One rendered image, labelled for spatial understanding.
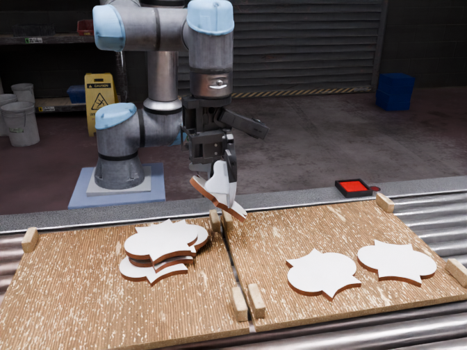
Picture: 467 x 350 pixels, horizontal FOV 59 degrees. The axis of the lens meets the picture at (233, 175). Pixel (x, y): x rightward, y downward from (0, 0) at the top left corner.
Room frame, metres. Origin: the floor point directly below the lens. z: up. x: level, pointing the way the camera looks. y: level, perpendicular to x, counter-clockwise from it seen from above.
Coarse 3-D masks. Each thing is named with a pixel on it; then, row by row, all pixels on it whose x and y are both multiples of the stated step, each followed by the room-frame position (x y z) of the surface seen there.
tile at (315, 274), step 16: (304, 256) 0.66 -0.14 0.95; (320, 256) 0.66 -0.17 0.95; (336, 256) 0.66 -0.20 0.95; (288, 272) 0.61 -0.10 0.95; (304, 272) 0.61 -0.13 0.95; (320, 272) 0.61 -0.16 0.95; (336, 272) 0.61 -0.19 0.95; (352, 272) 0.61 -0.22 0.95; (304, 288) 0.57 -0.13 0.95; (320, 288) 0.57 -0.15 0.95; (336, 288) 0.57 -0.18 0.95
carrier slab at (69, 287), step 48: (48, 240) 0.73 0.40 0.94; (96, 240) 0.73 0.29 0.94; (48, 288) 0.58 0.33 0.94; (96, 288) 0.58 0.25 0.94; (144, 288) 0.58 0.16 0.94; (192, 288) 0.58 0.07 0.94; (0, 336) 0.47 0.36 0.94; (48, 336) 0.47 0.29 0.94; (96, 336) 0.47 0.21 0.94; (144, 336) 0.47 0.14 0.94; (192, 336) 0.47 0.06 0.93
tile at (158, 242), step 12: (144, 228) 0.70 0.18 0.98; (156, 228) 0.70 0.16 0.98; (168, 228) 0.70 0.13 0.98; (180, 228) 0.70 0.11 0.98; (192, 228) 0.70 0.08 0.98; (132, 240) 0.66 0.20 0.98; (144, 240) 0.66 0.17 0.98; (156, 240) 0.66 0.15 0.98; (168, 240) 0.66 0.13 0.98; (180, 240) 0.66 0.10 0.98; (192, 240) 0.66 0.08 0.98; (132, 252) 0.62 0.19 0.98; (144, 252) 0.62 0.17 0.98; (156, 252) 0.62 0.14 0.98; (168, 252) 0.62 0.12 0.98; (180, 252) 0.63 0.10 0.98
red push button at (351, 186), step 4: (344, 184) 1.01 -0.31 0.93; (348, 184) 1.01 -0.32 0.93; (352, 184) 1.01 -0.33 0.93; (356, 184) 1.01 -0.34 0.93; (360, 184) 1.01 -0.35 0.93; (348, 188) 0.99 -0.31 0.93; (352, 188) 0.99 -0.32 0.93; (356, 188) 0.99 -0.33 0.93; (360, 188) 0.99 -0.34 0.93; (364, 188) 0.99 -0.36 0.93
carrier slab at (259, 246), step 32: (256, 224) 0.79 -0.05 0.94; (288, 224) 0.79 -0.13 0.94; (320, 224) 0.79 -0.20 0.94; (352, 224) 0.79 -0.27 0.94; (384, 224) 0.79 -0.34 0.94; (256, 256) 0.67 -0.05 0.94; (288, 256) 0.67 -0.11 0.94; (352, 256) 0.67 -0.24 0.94; (288, 288) 0.58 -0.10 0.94; (352, 288) 0.58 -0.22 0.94; (384, 288) 0.58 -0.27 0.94; (416, 288) 0.58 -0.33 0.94; (448, 288) 0.58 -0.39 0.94; (256, 320) 0.50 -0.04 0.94; (288, 320) 0.50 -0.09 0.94; (320, 320) 0.51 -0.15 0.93
